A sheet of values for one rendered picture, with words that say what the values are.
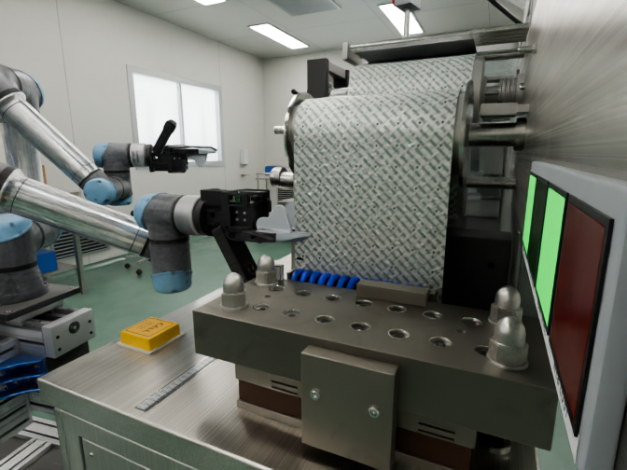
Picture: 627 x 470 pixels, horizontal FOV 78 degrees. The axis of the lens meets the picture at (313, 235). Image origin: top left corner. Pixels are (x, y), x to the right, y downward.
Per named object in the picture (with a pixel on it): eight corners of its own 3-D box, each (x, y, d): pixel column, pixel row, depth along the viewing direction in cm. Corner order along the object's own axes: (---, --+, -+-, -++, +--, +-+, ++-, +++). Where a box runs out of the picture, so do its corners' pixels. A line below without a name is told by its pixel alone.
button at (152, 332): (152, 327, 73) (151, 315, 73) (180, 335, 70) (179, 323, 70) (120, 343, 67) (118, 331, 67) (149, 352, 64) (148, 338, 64)
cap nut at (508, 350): (486, 348, 40) (490, 307, 39) (526, 355, 38) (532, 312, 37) (485, 365, 36) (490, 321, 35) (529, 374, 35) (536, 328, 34)
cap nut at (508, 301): (488, 313, 48) (492, 279, 47) (522, 318, 46) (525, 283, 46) (487, 324, 45) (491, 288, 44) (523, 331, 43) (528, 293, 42)
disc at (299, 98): (321, 178, 74) (322, 98, 71) (324, 178, 74) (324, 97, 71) (284, 185, 61) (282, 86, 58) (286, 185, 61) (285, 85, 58)
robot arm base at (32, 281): (-30, 301, 107) (-36, 268, 105) (23, 283, 122) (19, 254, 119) (10, 308, 103) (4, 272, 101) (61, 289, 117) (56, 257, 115)
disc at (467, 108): (464, 183, 64) (472, 89, 60) (467, 183, 63) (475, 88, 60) (455, 191, 50) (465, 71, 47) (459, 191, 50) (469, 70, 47)
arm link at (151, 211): (162, 229, 82) (160, 189, 80) (203, 234, 77) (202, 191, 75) (132, 237, 75) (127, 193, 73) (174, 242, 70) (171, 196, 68)
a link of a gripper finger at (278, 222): (302, 207, 58) (251, 203, 62) (302, 245, 59) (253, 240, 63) (311, 205, 61) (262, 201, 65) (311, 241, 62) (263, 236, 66)
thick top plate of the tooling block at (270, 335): (261, 309, 64) (260, 274, 63) (535, 363, 48) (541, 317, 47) (195, 352, 50) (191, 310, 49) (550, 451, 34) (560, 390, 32)
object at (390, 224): (296, 276, 65) (295, 165, 61) (441, 298, 56) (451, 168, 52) (295, 277, 65) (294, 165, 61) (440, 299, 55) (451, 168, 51)
